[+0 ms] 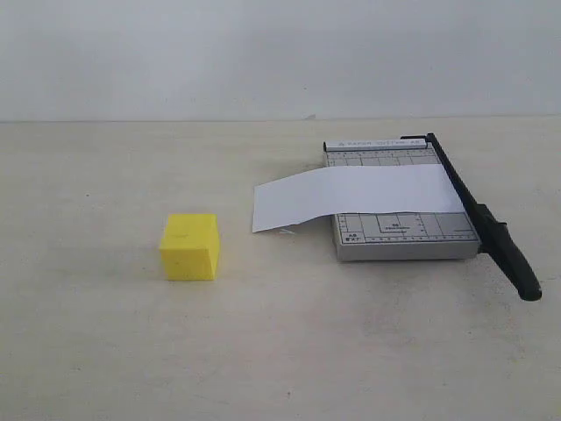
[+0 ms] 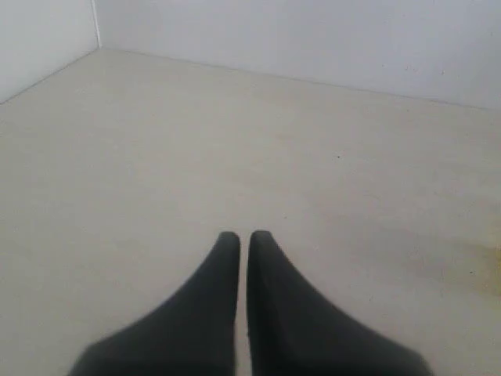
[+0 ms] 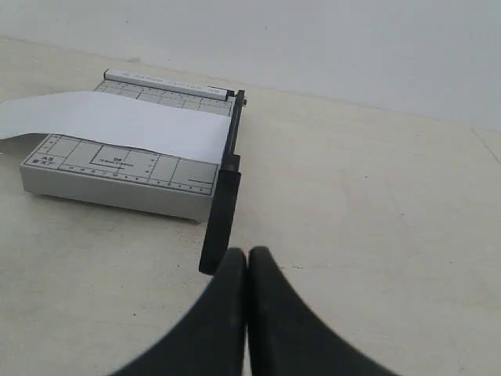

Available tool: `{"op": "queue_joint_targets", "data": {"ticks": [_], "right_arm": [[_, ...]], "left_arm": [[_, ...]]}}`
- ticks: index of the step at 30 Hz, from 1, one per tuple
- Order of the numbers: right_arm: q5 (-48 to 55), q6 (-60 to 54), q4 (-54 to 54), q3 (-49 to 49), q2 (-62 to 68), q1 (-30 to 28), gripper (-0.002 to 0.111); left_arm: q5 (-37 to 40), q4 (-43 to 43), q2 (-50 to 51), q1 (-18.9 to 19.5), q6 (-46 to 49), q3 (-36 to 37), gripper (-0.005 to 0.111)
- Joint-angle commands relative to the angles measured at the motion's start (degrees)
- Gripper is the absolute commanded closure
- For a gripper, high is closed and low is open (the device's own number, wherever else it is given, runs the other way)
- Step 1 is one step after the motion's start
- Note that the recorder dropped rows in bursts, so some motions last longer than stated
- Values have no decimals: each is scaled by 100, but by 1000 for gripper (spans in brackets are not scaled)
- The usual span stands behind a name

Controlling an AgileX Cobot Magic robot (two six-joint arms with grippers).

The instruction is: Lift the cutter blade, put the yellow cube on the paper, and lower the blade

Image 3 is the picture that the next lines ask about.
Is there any white paper sheet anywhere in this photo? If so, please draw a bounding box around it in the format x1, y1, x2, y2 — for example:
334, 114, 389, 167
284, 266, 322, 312
1, 92, 230, 164

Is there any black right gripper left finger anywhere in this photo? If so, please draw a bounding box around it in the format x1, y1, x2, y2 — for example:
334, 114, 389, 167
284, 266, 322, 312
115, 248, 247, 375

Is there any grey paper cutter base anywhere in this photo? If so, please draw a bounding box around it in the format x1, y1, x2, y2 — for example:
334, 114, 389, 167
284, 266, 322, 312
20, 69, 247, 222

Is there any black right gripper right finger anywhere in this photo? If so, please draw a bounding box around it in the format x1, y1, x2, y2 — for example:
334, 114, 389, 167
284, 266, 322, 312
247, 247, 393, 375

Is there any black cutter blade lever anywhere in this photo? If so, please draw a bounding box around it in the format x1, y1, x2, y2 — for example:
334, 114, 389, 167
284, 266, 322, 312
199, 90, 247, 276

